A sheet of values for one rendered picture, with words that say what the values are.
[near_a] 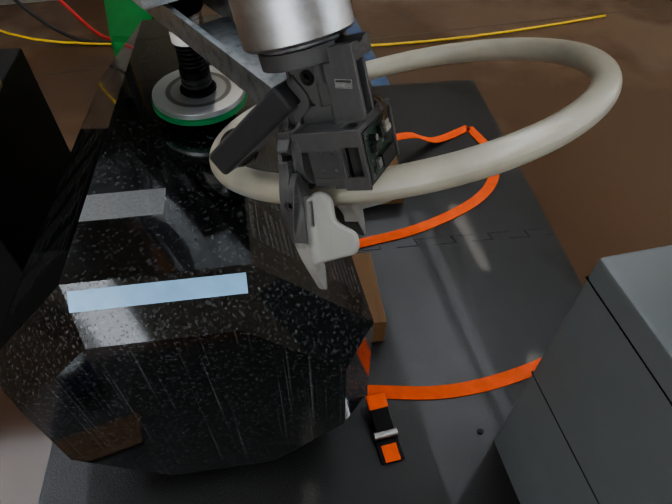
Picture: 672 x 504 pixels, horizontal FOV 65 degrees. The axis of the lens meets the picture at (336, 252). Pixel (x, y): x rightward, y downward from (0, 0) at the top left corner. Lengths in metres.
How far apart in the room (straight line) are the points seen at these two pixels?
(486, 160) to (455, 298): 1.51
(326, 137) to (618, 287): 0.71
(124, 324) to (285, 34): 0.72
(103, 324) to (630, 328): 0.91
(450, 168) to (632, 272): 0.64
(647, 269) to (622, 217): 1.44
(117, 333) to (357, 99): 0.72
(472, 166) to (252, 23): 0.21
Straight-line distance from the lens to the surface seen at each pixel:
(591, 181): 2.62
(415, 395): 1.73
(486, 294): 2.00
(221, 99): 1.28
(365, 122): 0.42
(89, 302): 1.03
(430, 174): 0.46
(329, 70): 0.43
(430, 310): 1.91
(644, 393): 1.04
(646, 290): 1.03
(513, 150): 0.48
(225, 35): 1.10
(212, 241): 1.02
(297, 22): 0.40
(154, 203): 1.13
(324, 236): 0.46
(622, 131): 3.00
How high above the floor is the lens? 1.56
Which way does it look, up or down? 49 degrees down
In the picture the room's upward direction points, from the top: straight up
